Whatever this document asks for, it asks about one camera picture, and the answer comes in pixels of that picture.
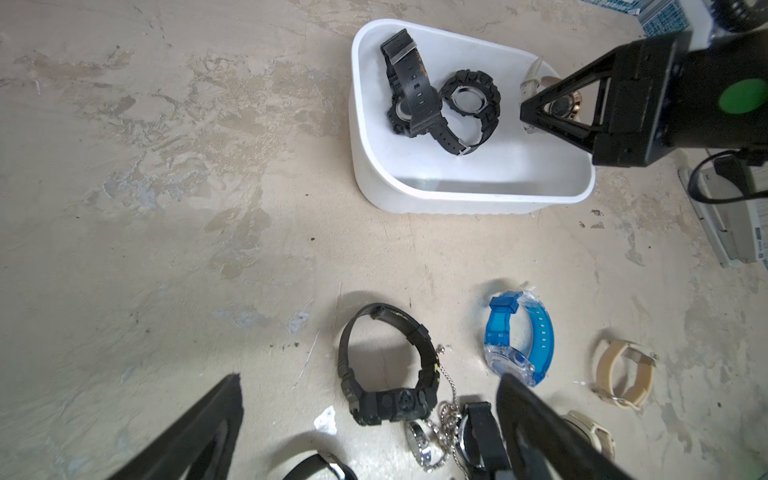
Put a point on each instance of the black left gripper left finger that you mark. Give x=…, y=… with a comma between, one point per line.
x=200, y=444

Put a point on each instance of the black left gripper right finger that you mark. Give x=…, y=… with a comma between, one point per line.
x=538, y=441

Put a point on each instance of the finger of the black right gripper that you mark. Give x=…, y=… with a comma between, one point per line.
x=553, y=105

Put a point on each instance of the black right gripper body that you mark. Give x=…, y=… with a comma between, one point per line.
x=635, y=129

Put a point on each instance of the black rugged sports watch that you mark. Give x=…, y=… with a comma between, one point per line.
x=472, y=94

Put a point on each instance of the beige strap slim watch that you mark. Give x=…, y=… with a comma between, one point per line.
x=625, y=374

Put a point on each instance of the black chunky digital watch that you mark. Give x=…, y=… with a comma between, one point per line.
x=416, y=105

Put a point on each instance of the black round digital watch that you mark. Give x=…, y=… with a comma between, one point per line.
x=386, y=382

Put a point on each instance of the small black strap watch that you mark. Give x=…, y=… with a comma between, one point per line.
x=318, y=462

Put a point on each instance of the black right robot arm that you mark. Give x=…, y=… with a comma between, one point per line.
x=723, y=88

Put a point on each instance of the white plastic storage box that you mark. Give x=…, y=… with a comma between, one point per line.
x=514, y=172

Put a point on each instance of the translucent blue plastic watch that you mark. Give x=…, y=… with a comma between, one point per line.
x=519, y=337

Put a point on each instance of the grey black stapler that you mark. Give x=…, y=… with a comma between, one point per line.
x=734, y=230

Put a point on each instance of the beige strap triangular watch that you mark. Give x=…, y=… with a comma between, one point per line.
x=594, y=433

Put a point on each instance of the black leather strap watch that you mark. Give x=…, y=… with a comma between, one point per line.
x=480, y=445

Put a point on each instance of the silver chain pocket watch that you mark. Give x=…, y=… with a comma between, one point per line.
x=435, y=443

